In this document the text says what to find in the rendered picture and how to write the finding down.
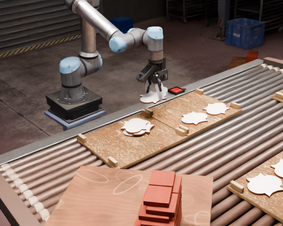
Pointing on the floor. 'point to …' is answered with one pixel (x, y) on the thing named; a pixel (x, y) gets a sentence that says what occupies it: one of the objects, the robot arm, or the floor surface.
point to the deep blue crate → (245, 32)
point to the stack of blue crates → (122, 23)
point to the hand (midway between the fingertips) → (152, 97)
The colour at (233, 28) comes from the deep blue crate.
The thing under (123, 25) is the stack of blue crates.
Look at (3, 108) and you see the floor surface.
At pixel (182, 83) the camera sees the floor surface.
